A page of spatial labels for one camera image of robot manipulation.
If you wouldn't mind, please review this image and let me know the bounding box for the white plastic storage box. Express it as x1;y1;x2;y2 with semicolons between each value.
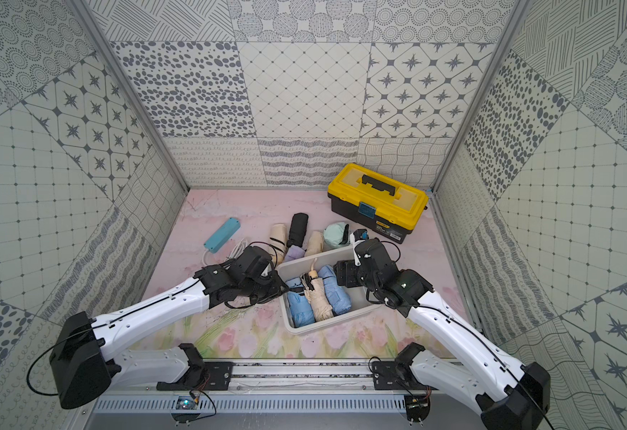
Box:
277;247;378;335

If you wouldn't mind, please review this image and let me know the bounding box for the mint green umbrella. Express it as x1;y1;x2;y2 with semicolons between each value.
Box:
323;222;350;250

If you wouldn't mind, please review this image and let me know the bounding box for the beige umbrella wooden handle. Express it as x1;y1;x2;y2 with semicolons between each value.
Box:
303;258;334;322

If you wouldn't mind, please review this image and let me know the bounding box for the small light blue umbrella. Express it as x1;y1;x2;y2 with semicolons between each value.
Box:
318;265;352;316

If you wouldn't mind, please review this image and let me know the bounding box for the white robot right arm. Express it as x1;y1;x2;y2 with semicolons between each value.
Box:
350;238;551;429

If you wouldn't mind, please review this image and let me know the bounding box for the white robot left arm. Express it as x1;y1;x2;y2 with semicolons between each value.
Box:
48;245;288;410

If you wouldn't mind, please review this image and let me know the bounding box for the beige umbrella right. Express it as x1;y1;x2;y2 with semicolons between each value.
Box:
305;231;324;256

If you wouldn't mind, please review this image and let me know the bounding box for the lavender folded umbrella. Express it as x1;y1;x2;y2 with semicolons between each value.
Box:
284;245;306;263

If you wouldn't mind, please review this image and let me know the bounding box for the black folded umbrella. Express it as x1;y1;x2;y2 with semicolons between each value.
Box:
286;212;309;247

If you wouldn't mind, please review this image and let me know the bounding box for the yellow black tool box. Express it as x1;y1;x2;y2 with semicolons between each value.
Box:
328;163;429;244

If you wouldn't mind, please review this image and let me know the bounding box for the teal power strip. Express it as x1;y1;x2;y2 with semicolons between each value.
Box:
204;218;241;254

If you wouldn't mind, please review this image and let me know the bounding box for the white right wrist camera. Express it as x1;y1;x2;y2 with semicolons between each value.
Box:
349;229;369;245

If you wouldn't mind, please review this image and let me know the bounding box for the aluminium rail with mounts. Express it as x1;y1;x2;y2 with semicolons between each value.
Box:
92;353;504;425

